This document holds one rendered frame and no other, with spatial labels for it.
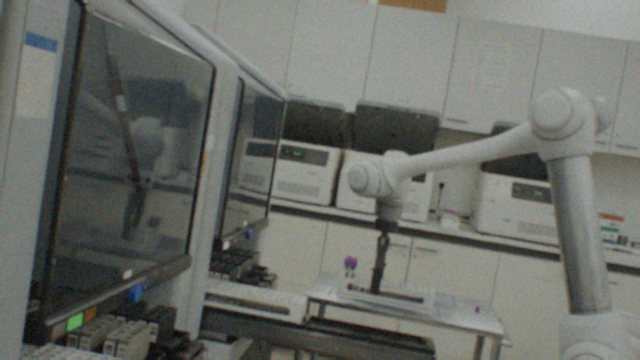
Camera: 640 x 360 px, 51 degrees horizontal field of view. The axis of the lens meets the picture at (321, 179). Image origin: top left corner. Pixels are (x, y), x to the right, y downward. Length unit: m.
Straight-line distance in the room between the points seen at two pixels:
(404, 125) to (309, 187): 0.74
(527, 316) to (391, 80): 1.65
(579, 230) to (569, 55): 2.84
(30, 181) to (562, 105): 1.20
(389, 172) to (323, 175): 2.16
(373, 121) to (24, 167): 3.58
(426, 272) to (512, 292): 0.51
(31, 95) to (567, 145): 1.24
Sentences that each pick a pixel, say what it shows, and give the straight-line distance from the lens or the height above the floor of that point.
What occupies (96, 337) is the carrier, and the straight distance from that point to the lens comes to 1.31.
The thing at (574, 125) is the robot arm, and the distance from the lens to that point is 1.70.
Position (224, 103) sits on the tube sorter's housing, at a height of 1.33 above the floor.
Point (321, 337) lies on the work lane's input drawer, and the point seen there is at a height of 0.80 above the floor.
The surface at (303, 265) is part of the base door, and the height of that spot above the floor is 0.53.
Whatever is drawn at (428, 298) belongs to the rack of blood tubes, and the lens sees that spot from 2.10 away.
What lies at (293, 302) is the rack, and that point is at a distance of 1.76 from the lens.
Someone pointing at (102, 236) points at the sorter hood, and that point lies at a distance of 1.06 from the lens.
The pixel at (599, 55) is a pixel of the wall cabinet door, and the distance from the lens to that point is 4.53.
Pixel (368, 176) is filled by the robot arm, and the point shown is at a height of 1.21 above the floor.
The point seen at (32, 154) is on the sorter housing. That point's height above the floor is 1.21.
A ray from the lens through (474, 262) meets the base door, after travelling 4.10.
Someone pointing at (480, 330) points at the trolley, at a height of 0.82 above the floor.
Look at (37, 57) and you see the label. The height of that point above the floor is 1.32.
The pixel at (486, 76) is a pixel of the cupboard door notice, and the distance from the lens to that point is 4.38.
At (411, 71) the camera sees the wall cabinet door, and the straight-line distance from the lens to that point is 4.36.
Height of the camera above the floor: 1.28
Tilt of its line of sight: 3 degrees down
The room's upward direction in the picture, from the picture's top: 9 degrees clockwise
